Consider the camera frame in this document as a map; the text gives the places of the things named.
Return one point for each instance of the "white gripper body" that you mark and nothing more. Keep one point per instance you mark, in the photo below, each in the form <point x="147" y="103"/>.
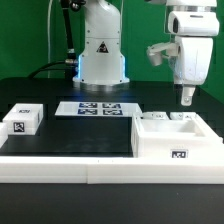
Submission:
<point x="193" y="32"/>

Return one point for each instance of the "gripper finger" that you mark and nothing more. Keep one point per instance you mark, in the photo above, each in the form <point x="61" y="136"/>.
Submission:
<point x="187" y="95"/>

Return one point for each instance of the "white cabinet door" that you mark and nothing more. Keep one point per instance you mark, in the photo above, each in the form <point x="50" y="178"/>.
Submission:
<point x="155" y="115"/>
<point x="182" y="115"/>

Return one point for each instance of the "white cabinet body box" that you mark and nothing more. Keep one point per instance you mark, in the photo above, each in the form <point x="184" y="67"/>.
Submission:
<point x="166" y="139"/>

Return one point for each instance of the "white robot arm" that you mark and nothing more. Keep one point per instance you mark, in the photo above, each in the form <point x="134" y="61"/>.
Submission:
<point x="102" y="65"/>

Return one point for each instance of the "white cabinet top block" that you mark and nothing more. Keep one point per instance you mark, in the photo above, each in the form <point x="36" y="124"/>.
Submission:
<point x="24" y="119"/>

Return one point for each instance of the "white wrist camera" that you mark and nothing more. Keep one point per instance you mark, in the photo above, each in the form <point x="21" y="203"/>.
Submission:
<point x="156" y="53"/>

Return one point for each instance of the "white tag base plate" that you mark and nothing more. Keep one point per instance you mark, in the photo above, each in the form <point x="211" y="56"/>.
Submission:
<point x="97" y="109"/>

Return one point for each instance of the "white U-shaped boundary frame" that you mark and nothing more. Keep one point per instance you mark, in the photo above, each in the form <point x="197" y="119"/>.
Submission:
<point x="93" y="170"/>

